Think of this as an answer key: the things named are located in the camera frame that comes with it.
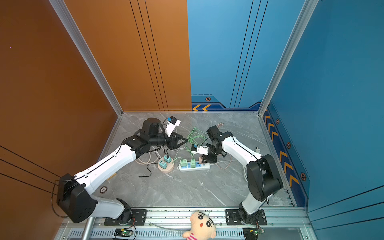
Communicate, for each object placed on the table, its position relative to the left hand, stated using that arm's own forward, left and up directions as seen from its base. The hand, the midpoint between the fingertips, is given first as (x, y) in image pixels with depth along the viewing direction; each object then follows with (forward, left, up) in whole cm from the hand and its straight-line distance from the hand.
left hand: (184, 137), depth 75 cm
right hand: (-2, -10, -17) cm, 20 cm away
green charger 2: (-6, -4, -17) cm, 19 cm away
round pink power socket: (-5, +10, -22) cm, 25 cm away
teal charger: (-7, +13, -18) cm, 23 cm away
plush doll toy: (-36, -9, -16) cm, 41 cm away
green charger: (-5, +1, -18) cm, 19 cm away
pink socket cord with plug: (-2, +23, -24) cm, 33 cm away
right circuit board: (-37, -33, -26) cm, 56 cm away
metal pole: (-36, +44, -23) cm, 62 cm away
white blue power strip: (-6, -7, -21) cm, 23 cm away
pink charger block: (-5, -8, -14) cm, 17 cm away
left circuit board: (-38, +29, -26) cm, 54 cm away
